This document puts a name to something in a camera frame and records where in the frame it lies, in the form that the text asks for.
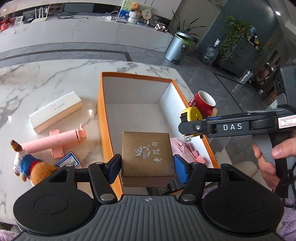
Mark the brown gift box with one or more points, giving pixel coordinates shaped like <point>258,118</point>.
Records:
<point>148,157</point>

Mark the blue card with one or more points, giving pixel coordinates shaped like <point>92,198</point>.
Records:
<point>67,160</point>

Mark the red mug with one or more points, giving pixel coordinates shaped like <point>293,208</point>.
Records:
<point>203,102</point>

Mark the long-leaf potted plant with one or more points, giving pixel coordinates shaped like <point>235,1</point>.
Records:
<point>185,25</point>

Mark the round wooden fan ornament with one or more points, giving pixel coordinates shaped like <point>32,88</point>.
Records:
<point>146,14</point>

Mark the trailing ivy plant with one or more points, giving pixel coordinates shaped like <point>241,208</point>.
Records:
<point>233,32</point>

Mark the orange cardboard box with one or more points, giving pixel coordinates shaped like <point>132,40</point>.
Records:
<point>103,129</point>

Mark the white marble television console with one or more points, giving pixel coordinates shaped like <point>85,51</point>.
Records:
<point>81,30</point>

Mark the black and white figurine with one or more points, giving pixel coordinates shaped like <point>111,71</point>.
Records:
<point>161,27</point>

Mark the small teddy bear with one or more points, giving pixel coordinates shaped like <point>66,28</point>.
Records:
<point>135,5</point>

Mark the long white box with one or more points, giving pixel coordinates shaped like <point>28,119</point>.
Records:
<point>55,111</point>

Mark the pink pouch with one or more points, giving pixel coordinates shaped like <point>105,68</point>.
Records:
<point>185,148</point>

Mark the person's right hand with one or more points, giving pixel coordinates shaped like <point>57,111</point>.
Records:
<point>266,171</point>

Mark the yellow tape measure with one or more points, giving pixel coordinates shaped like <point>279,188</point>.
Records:
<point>190,113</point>

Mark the green landscape painting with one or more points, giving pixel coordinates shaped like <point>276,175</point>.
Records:
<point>126,5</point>

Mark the grey cabinet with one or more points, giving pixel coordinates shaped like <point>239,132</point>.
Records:
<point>242,55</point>

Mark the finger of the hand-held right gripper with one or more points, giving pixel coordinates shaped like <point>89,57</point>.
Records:
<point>231,127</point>

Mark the beige sofa cushion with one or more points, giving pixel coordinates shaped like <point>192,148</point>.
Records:
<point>242,171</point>

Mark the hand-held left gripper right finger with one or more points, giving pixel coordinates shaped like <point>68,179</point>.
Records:
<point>180,168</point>

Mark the white router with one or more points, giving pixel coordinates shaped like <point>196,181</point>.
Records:
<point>39,19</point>

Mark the blue water jug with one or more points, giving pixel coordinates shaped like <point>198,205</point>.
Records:
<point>209,54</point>

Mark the silver pedal trash can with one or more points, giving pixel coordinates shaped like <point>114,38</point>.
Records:
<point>175,48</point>

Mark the silver flat device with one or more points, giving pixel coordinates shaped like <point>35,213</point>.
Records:
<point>121,21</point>

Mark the plush dog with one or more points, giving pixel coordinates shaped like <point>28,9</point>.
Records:
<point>39,171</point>

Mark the white desk clock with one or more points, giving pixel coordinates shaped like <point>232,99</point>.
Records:
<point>19,20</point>

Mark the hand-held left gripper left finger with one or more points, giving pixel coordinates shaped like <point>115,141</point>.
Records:
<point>115,168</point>

